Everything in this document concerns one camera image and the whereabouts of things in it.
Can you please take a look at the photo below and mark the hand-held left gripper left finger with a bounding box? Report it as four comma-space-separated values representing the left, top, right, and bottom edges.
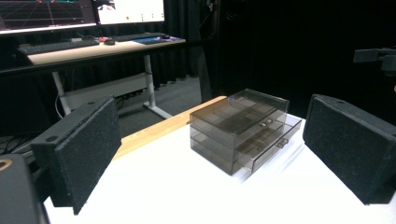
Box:
30, 95, 122, 217

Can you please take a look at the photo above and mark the blue mouse pad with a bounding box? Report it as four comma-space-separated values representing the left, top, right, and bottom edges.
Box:
133, 35, 183, 46

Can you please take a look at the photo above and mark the wooden desk with white legs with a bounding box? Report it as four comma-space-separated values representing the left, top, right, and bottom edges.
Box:
0, 36, 187, 119

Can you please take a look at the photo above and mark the camera on stand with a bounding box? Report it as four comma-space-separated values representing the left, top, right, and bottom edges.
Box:
352, 47, 396, 77

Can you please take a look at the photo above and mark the smoky transparent drawer box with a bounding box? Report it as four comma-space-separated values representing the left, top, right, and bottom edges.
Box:
189, 88, 290, 176

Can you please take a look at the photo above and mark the white screen monitor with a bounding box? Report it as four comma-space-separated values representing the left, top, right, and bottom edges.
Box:
95, 0, 166, 26

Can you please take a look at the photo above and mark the dark screen monitor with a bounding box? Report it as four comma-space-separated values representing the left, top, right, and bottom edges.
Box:
0, 0, 98, 35

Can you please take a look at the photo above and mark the black curtain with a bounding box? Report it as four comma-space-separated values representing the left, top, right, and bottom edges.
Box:
163, 0, 396, 125

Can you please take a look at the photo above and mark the long black keyboard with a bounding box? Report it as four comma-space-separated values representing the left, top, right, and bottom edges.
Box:
17, 39, 101, 56

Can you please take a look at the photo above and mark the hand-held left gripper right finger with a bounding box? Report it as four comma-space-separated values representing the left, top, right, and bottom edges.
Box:
302, 93, 396, 205

